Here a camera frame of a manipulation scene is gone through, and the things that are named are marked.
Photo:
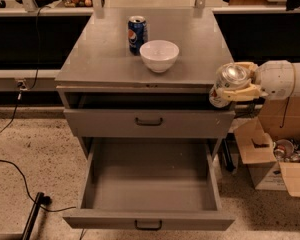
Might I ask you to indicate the black metal stand leg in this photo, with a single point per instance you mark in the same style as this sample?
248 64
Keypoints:
41 201

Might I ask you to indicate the crushed cans in box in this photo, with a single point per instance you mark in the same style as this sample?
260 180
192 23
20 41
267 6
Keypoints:
287 150

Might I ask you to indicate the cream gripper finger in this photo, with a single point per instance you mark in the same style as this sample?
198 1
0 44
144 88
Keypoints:
247 94
248 68

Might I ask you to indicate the closed grey top drawer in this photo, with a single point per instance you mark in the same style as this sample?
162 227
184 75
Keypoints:
176 123

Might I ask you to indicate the black middle drawer handle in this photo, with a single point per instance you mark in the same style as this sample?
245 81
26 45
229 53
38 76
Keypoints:
148 225

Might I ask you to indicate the silver 7up soda can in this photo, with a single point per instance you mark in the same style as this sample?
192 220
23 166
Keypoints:
229 78

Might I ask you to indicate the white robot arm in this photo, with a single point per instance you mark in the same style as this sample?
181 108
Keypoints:
246 81

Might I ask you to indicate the brown cardboard box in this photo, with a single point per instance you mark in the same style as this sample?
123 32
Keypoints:
263 141

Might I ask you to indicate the grey drawer cabinet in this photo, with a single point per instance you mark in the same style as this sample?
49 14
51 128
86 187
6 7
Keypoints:
101 73

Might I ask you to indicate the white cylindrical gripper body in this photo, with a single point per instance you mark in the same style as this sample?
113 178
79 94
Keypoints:
276 80

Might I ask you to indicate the white ceramic bowl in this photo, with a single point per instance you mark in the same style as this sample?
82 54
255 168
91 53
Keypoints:
159 55

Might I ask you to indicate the blue Pepsi can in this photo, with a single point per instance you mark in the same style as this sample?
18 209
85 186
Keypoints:
137 33

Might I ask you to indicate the black top drawer handle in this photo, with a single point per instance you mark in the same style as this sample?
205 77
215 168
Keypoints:
148 123

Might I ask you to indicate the open grey middle drawer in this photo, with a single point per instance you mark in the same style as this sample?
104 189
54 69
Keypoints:
128 179

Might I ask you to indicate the black drawer handle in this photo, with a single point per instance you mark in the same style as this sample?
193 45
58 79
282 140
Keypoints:
148 123
148 225

